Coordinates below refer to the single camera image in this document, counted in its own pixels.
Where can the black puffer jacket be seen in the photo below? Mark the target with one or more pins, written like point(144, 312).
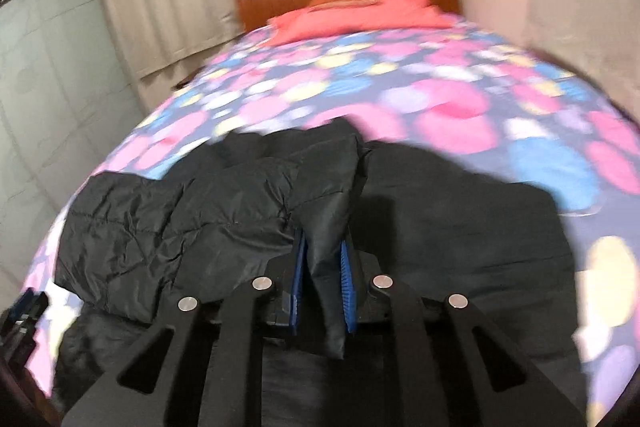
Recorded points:
point(210, 217)

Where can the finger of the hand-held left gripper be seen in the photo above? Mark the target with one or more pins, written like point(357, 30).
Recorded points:
point(29, 304)

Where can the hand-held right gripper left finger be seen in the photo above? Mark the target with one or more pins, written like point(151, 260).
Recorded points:
point(296, 292)

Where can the red pillow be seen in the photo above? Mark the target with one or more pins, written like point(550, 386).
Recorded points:
point(360, 19)

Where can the wooden bed headboard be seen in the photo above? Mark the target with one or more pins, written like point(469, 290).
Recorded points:
point(260, 7)

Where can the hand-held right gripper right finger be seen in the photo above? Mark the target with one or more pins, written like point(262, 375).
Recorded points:
point(347, 292)

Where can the frosted glass wardrobe door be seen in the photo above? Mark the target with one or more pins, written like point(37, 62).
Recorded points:
point(55, 82)

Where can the dotted colourful bed blanket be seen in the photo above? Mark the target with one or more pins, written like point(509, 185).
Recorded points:
point(450, 117)

